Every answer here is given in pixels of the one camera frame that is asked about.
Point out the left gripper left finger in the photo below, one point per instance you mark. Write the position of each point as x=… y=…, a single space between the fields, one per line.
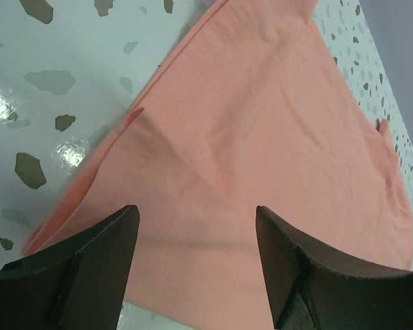
x=78 y=283

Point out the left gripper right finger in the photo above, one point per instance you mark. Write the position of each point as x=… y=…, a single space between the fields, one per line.
x=306 y=279

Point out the salmon pink t-shirt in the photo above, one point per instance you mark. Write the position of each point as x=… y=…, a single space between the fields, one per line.
x=249 y=109

